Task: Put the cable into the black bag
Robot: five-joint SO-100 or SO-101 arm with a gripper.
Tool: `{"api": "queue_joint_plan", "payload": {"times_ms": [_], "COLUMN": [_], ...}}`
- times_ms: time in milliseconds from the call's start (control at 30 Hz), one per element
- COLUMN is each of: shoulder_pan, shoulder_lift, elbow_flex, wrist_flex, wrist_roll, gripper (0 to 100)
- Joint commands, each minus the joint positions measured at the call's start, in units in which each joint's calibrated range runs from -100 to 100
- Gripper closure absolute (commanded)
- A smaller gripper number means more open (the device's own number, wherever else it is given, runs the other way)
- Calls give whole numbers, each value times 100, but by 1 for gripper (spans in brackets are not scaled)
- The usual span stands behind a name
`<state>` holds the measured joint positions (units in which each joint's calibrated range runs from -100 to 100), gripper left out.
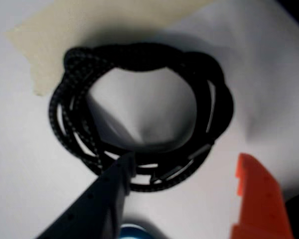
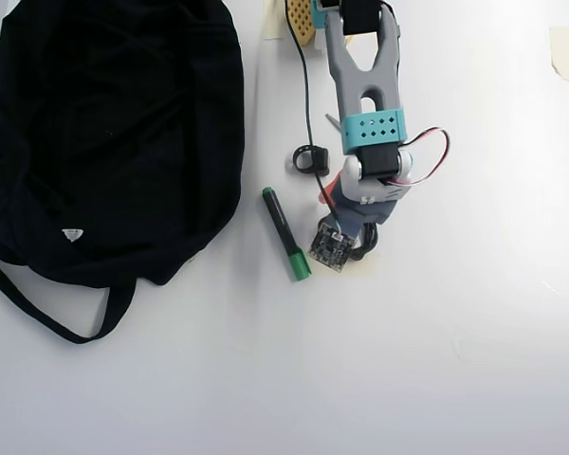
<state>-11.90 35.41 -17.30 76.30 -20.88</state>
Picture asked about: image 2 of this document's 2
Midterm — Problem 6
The black fabric bag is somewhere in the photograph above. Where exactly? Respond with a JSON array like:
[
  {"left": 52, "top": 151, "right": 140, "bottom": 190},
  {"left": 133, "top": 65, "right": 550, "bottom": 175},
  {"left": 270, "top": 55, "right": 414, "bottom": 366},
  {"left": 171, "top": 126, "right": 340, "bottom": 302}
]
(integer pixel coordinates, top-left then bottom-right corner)
[{"left": 0, "top": 0, "right": 247, "bottom": 346}]

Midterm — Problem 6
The beige masking tape rectangle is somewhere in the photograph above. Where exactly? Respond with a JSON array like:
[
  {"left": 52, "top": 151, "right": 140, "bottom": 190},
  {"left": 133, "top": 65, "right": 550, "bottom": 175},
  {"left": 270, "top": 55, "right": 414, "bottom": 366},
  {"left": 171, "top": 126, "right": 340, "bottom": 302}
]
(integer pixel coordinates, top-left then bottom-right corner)
[{"left": 307, "top": 250, "right": 378, "bottom": 277}]

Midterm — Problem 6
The black ring strap gadget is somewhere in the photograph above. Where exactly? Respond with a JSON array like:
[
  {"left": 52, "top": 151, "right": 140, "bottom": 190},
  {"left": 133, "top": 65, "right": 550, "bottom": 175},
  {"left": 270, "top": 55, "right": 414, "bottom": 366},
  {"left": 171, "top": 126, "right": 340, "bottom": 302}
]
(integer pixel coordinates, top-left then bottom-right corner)
[{"left": 292, "top": 144, "right": 332, "bottom": 178}]

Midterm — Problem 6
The navy gripper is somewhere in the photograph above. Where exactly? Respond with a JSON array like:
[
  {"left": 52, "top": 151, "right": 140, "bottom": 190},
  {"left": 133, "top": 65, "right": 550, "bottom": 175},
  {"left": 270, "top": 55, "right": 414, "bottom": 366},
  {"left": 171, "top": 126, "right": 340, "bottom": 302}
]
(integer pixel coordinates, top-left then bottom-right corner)
[{"left": 316, "top": 175, "right": 400, "bottom": 236}]

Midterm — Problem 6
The camera circuit board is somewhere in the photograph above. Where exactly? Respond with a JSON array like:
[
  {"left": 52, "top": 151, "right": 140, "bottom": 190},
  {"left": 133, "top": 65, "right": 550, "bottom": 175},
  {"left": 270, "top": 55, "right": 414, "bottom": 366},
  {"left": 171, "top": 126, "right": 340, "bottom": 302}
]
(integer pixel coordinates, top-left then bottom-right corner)
[{"left": 308, "top": 222, "right": 361, "bottom": 275}]

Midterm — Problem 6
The yellow perforated block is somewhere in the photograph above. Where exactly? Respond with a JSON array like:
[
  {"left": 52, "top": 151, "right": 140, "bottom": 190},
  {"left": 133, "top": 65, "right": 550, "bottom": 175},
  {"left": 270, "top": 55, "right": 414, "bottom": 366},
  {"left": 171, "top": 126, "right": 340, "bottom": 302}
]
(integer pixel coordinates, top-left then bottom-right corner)
[{"left": 284, "top": 0, "right": 317, "bottom": 48}]

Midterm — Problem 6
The black marker with green cap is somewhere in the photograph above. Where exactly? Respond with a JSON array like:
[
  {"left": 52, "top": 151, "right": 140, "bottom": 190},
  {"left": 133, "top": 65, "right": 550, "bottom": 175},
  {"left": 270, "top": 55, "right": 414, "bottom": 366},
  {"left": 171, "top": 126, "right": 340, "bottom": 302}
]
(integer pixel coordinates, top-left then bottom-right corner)
[{"left": 260, "top": 186, "right": 313, "bottom": 282}]

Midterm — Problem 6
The red white servo wire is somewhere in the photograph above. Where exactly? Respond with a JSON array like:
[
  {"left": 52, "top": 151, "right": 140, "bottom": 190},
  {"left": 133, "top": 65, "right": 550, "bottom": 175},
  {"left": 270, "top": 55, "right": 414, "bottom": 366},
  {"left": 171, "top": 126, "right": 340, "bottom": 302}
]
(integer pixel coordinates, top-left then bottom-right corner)
[{"left": 391, "top": 126, "right": 451, "bottom": 189}]

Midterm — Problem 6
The torn beige masking tape strip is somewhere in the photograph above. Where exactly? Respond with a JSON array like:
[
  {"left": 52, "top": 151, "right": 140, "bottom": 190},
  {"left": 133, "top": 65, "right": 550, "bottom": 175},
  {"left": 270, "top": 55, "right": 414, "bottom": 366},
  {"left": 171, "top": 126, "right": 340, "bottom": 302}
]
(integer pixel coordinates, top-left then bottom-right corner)
[{"left": 548, "top": 27, "right": 569, "bottom": 84}]

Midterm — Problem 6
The thin black camera cable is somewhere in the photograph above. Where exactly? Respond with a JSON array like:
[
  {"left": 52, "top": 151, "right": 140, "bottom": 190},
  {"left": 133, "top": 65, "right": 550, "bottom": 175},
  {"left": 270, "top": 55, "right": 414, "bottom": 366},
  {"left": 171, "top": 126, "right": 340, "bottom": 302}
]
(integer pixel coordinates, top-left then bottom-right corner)
[{"left": 286, "top": 0, "right": 345, "bottom": 233}]

